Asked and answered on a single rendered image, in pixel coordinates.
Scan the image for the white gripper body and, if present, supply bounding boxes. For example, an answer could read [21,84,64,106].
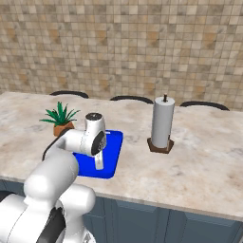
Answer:
[93,151,105,171]

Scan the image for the blue tray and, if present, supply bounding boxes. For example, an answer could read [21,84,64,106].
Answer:
[71,129,124,180]

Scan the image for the blue-grey cabinet door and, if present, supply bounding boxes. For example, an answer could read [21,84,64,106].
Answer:
[83,195,118,243]
[166,208,243,243]
[114,198,172,243]

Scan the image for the green potted plant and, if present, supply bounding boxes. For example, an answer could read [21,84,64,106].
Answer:
[39,101,82,138]

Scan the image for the brown wooden towel holder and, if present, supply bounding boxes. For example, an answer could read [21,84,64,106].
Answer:
[146,93,176,155]

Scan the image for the black stool backrest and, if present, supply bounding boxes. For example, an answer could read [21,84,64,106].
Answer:
[178,100,231,112]
[49,90,90,100]
[109,95,155,105]

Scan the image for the white paper towel roll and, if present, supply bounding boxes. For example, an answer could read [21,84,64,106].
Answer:
[150,96,176,149]

